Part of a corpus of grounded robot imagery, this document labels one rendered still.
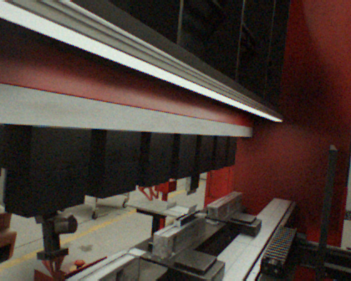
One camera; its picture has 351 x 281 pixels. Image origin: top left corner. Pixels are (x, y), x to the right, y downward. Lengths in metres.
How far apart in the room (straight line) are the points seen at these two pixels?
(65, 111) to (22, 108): 0.09
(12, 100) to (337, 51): 1.87
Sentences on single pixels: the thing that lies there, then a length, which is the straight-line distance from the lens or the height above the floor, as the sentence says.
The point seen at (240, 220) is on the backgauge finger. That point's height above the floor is 1.03.
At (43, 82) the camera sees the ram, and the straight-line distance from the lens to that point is 0.61.
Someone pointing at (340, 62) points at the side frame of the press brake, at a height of 1.82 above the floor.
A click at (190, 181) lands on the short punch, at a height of 1.14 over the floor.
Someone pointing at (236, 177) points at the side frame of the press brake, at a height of 1.06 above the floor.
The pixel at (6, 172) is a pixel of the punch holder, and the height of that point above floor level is 1.25.
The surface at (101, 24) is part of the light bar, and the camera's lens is 0.41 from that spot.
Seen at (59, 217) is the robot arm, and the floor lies 1.00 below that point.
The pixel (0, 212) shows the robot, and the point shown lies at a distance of 1.68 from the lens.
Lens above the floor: 1.36
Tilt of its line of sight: 3 degrees down
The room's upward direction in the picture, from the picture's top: 5 degrees clockwise
